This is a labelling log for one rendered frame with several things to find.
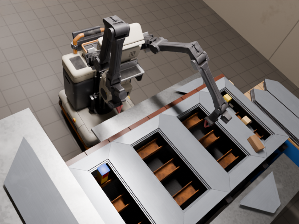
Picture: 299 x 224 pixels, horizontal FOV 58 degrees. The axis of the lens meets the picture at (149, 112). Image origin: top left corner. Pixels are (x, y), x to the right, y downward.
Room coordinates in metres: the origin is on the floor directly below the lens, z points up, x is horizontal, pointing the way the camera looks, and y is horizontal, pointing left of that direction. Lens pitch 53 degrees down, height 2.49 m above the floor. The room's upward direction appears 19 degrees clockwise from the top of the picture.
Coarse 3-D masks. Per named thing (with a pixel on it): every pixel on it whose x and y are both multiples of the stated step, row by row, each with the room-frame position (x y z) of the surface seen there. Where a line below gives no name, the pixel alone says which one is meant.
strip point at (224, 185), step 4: (228, 176) 0.92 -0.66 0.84; (224, 180) 0.88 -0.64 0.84; (228, 180) 0.89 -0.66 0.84; (220, 184) 0.84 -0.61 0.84; (224, 184) 0.85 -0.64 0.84; (228, 184) 0.86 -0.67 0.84; (212, 188) 0.79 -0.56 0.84; (216, 188) 0.80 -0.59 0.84; (220, 188) 0.81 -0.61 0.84; (224, 188) 0.82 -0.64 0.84; (228, 188) 0.83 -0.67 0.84
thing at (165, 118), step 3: (162, 117) 1.22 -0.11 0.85; (165, 117) 1.22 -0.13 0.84; (168, 117) 1.23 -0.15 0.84; (171, 117) 1.24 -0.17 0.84; (159, 120) 1.18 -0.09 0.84; (162, 120) 1.19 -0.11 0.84; (165, 120) 1.20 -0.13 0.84; (168, 120) 1.21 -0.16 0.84; (159, 123) 1.16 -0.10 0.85; (162, 123) 1.17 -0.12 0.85; (159, 126) 1.13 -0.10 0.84
